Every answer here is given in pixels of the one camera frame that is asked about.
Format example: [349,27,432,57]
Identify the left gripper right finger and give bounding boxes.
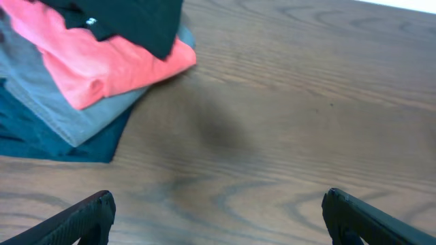
[322,188,435,245]

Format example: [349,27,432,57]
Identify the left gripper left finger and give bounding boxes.
[1,190,116,245]

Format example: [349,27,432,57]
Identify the black t-shirt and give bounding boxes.
[41,0,183,60]

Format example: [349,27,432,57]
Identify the folded navy blue garment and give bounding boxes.
[1,78,131,163]

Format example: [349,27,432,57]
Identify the folded red t-shirt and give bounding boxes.
[1,0,196,110]

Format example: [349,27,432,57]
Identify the folded grey t-shirt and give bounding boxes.
[0,13,197,148]

